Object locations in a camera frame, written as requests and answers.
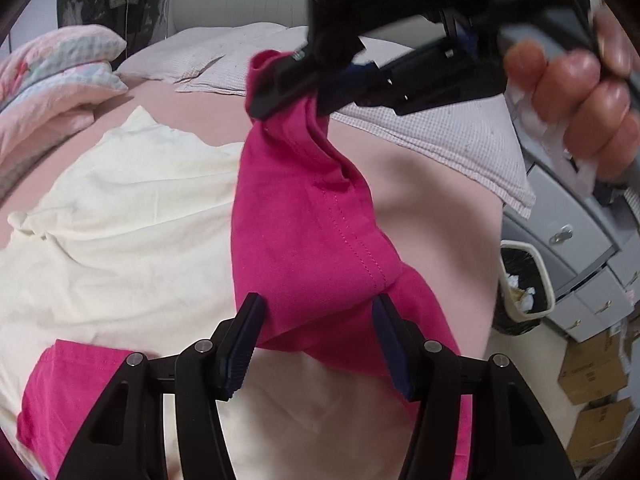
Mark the cream waste bin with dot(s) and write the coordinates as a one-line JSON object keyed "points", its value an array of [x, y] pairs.
{"points": [[515, 265]]}

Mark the cream shirt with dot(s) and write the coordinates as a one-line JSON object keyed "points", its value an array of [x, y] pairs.
{"points": [[125, 235]]}

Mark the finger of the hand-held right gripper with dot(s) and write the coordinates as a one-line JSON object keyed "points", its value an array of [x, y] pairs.
{"points": [[285, 85], [425, 80]]}

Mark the person's right hand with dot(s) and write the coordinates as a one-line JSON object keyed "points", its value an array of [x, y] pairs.
{"points": [[575, 90]]}

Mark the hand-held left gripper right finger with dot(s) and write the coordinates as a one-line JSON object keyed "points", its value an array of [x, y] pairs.
{"points": [[390, 345]]}

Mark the magenta shirt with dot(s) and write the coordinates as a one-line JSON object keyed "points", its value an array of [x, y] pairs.
{"points": [[300, 210]]}

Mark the cardboard box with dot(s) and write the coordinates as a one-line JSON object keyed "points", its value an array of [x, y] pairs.
{"points": [[590, 365], [597, 430]]}

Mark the grey drawer cabinet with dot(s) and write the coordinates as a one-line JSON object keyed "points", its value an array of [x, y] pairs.
{"points": [[565, 210]]}

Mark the folded pink quilt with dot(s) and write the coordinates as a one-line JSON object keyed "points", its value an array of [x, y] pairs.
{"points": [[50, 85]]}

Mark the bed with pink sheet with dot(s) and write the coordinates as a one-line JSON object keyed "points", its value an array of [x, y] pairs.
{"points": [[425, 185]]}

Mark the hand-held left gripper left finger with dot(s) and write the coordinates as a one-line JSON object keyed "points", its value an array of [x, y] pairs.
{"points": [[245, 345]]}

